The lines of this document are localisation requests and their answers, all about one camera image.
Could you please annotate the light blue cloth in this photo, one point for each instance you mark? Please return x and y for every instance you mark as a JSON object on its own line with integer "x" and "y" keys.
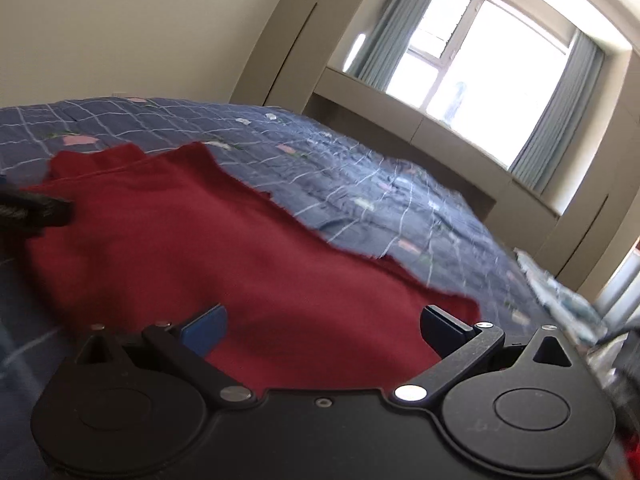
{"x": 565, "y": 300}

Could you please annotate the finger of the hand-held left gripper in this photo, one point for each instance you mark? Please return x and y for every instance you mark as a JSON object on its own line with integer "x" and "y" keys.
{"x": 35, "y": 212}

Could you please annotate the grey-blue curtain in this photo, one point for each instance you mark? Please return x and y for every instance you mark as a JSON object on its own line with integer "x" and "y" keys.
{"x": 560, "y": 120}
{"x": 395, "y": 30}

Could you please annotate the blue checked floral quilt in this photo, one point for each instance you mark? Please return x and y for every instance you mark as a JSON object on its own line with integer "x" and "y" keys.
{"x": 350, "y": 185}

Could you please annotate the grey clothes pile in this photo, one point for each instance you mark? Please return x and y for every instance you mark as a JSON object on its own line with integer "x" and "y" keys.
{"x": 622, "y": 360}

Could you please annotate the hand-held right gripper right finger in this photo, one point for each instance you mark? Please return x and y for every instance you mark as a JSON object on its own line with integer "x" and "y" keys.
{"x": 440, "y": 332}

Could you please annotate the beige window bench cabinet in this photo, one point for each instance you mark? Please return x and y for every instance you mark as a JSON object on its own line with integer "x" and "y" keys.
{"x": 400, "y": 130}

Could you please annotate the window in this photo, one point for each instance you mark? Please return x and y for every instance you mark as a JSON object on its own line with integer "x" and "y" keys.
{"x": 480, "y": 70}

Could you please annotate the red long-sleeve shirt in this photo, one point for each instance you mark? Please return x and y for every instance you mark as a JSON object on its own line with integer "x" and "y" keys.
{"x": 225, "y": 260}

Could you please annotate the tall beige wardrobe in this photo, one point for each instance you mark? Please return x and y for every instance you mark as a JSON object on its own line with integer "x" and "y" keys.
{"x": 600, "y": 185}
{"x": 290, "y": 50}

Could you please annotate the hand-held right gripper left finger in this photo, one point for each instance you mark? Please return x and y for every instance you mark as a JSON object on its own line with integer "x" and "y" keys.
{"x": 205, "y": 332}

